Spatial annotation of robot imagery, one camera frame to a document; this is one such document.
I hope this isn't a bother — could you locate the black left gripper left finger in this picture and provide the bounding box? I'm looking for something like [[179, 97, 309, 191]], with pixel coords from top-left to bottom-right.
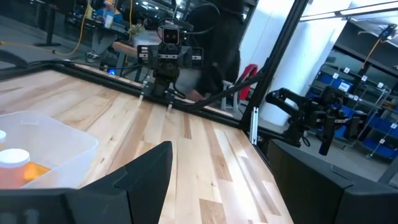
[[0, 141, 174, 224]]

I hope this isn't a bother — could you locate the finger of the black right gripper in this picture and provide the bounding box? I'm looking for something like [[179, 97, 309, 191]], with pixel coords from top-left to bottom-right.
[[157, 58, 170, 78], [169, 58, 183, 78]]

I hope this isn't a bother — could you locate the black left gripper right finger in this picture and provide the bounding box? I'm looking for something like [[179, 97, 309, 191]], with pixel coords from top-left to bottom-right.
[[267, 138, 398, 224]]

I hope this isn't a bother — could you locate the orange pill bottle white cap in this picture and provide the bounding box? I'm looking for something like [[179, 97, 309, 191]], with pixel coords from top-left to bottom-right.
[[0, 148, 32, 190]]

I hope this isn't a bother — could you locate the blue storage bin shelf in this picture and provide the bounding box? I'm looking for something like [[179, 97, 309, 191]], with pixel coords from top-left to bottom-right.
[[306, 60, 398, 162]]

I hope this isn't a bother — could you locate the person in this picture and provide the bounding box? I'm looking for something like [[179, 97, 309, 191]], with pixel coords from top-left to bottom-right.
[[84, 0, 127, 63], [186, 0, 247, 102]]

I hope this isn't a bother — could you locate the red chair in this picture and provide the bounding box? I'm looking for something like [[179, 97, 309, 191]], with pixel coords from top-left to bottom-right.
[[237, 63, 259, 102]]

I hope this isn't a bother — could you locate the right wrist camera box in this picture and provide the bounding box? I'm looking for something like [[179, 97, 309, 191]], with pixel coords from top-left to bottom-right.
[[160, 24, 182, 46]]

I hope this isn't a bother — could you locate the silver metal corner bracket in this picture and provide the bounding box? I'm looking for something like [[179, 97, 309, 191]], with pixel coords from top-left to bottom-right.
[[249, 106, 260, 146]]

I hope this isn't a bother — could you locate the black aluminium table frame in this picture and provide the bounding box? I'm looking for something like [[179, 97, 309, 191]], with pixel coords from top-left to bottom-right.
[[0, 0, 312, 150]]

